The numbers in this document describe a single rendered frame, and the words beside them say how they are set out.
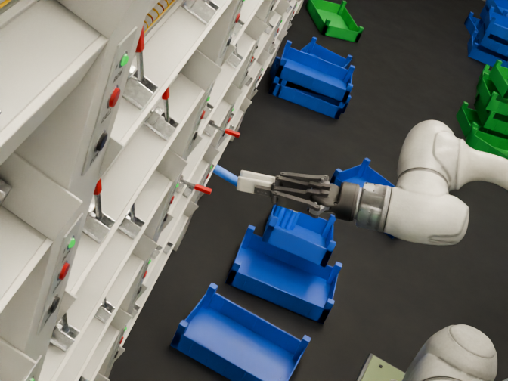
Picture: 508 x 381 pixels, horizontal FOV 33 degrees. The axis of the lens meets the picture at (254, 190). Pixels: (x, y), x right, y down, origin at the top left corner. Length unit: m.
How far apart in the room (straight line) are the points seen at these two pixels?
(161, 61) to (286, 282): 1.58
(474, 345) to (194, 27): 0.98
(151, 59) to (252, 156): 2.03
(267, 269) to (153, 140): 1.36
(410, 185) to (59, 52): 1.17
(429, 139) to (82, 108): 1.19
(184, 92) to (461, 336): 0.81
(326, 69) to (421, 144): 1.90
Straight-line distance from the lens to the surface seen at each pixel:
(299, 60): 3.60
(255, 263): 2.53
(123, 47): 0.66
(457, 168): 1.73
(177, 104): 1.32
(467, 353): 1.81
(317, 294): 2.53
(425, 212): 1.64
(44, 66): 0.55
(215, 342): 2.25
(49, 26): 0.59
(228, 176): 1.69
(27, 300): 0.77
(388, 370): 2.10
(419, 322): 2.65
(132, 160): 1.16
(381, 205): 1.64
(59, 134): 0.66
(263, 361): 2.25
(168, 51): 1.03
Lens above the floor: 1.53
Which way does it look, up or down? 33 degrees down
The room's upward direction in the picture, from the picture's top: 23 degrees clockwise
